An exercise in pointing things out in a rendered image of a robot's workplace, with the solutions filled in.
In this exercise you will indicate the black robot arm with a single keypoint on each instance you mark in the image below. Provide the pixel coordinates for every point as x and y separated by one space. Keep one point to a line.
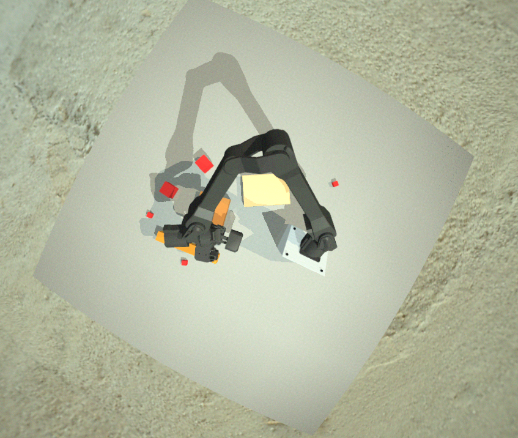
279 159

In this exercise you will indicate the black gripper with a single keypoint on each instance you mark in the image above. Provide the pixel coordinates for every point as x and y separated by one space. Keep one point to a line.
232 242

